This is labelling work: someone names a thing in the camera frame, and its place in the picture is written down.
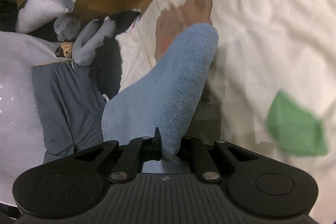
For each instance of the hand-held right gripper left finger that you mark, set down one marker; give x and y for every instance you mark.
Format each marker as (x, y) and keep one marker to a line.
(156, 145)

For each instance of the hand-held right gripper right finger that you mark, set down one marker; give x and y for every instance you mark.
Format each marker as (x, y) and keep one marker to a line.
(187, 145)

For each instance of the blue denim pants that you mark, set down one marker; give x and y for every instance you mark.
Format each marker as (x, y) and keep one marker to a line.
(162, 87)

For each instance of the black cloth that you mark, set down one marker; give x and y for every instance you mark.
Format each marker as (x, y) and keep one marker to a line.
(107, 66)

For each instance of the grey neck pillow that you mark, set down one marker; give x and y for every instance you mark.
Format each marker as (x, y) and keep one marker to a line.
(86, 45)

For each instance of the small plush doll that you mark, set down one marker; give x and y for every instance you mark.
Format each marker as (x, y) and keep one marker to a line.
(65, 49)

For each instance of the cream bear print blanket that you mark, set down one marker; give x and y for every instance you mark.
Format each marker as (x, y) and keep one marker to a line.
(262, 29)

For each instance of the clear plastic bag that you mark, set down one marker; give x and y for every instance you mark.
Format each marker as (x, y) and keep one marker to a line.
(67, 27)

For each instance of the white pillow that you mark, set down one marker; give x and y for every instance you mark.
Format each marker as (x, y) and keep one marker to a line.
(39, 8)

